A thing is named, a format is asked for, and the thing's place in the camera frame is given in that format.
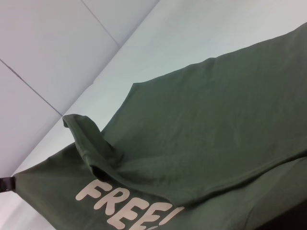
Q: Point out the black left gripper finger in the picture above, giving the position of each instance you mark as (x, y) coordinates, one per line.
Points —
(7, 184)

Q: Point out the dark green shirt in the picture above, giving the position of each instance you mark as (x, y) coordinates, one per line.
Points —
(192, 131)

